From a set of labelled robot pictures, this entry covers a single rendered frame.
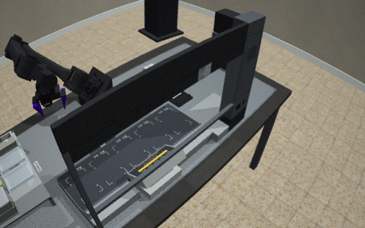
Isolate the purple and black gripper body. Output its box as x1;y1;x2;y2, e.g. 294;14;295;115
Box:
32;84;66;104

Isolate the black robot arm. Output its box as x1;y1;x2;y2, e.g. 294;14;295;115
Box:
4;34;104;108

